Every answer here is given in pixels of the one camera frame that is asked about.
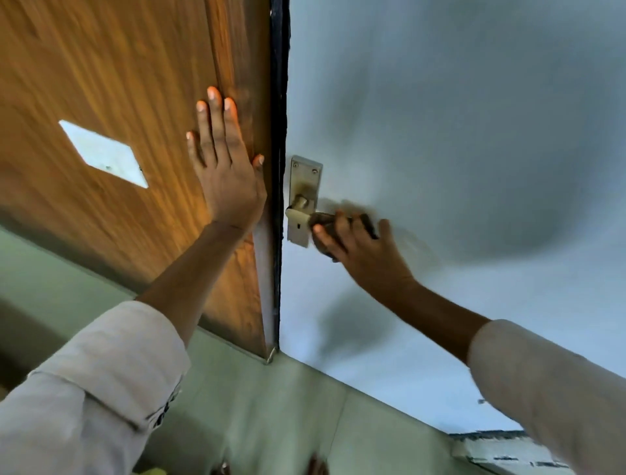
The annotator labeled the person's right hand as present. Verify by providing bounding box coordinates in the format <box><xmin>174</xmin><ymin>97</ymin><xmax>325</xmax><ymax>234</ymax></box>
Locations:
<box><xmin>311</xmin><ymin>218</ymin><xmax>416</xmax><ymax>304</ymax></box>

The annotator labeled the person's right forearm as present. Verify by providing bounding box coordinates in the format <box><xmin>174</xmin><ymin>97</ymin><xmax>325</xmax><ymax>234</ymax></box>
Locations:
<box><xmin>384</xmin><ymin>279</ymin><xmax>626</xmax><ymax>475</ymax></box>

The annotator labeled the dark cleaning cloth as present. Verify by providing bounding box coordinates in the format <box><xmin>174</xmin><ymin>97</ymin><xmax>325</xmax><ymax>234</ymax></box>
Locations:
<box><xmin>309</xmin><ymin>211</ymin><xmax>380</xmax><ymax>261</ymax></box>

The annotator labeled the metal door handle plate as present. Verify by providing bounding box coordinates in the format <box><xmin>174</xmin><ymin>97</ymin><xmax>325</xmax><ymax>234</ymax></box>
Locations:
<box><xmin>287</xmin><ymin>155</ymin><xmax>324</xmax><ymax>248</ymax></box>

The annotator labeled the person's left forearm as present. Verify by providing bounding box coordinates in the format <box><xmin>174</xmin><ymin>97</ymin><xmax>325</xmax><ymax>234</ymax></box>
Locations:
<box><xmin>0</xmin><ymin>221</ymin><xmax>255</xmax><ymax>475</ymax></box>

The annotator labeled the metal door lever handle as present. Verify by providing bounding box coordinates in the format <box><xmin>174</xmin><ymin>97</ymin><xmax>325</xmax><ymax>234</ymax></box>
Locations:
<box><xmin>285</xmin><ymin>195</ymin><xmax>319</xmax><ymax>230</ymax></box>

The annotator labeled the person's left hand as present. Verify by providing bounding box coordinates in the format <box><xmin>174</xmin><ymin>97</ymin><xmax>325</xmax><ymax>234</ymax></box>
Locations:
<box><xmin>186</xmin><ymin>86</ymin><xmax>268</xmax><ymax>233</ymax></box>

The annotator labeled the white rectangular plate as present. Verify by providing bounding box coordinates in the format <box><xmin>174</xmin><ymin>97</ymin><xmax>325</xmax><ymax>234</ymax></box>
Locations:
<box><xmin>58</xmin><ymin>119</ymin><xmax>149</xmax><ymax>190</ymax></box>

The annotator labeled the white painted door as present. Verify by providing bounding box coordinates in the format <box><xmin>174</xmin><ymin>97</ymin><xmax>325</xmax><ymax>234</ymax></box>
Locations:
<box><xmin>278</xmin><ymin>0</ymin><xmax>626</xmax><ymax>435</ymax></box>

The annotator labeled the brown wooden door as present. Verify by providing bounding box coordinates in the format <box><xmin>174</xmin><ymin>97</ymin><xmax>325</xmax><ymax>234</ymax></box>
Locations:
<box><xmin>0</xmin><ymin>0</ymin><xmax>277</xmax><ymax>360</ymax></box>

